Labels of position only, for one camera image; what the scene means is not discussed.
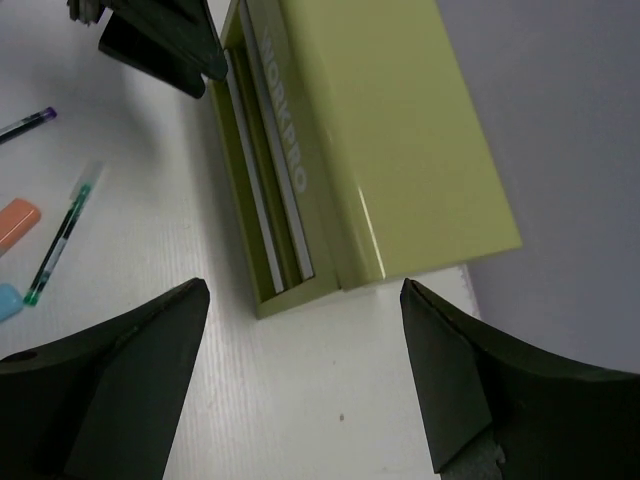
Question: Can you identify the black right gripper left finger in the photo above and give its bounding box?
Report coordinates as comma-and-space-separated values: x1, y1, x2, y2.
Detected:
1, 278, 209, 479

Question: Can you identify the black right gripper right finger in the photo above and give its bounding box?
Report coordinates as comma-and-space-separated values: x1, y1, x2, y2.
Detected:
400, 279, 639, 479

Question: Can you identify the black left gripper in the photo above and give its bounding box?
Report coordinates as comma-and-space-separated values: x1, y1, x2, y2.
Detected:
66, 0, 228, 98

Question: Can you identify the blue highlighter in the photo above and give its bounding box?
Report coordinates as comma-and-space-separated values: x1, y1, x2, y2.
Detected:
0, 283, 24, 322

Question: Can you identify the green gel pen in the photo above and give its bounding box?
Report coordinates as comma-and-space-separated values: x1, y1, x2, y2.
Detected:
23, 162, 103, 306

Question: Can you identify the purple gel pen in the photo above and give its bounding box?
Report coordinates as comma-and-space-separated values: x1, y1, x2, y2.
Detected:
0, 107, 57, 144

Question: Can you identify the orange highlighter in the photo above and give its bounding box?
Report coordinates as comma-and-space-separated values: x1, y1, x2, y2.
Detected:
0, 198, 41, 255

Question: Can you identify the green metal drawer cabinet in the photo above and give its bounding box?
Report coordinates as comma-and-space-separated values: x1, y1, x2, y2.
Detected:
211, 1, 522, 318

